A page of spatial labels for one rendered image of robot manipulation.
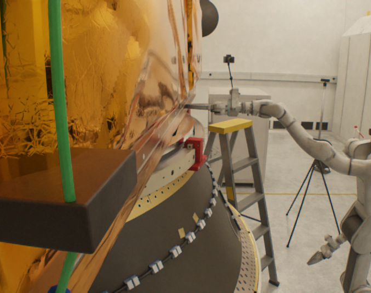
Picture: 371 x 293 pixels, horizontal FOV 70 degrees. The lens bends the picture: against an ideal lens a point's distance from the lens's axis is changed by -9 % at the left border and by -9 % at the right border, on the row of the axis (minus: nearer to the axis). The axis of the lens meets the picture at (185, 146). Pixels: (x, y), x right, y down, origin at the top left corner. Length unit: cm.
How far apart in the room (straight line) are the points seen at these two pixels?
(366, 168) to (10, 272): 132
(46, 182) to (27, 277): 8
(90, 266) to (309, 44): 866
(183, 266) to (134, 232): 19
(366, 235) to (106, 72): 160
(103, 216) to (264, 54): 837
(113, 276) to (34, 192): 57
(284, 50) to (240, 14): 158
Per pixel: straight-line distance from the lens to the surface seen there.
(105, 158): 21
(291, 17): 874
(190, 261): 89
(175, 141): 90
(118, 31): 29
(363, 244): 175
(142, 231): 77
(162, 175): 76
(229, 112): 139
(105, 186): 17
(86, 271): 34
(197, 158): 95
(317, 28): 895
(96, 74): 25
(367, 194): 166
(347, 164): 138
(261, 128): 453
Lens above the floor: 199
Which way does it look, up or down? 16 degrees down
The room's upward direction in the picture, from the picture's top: straight up
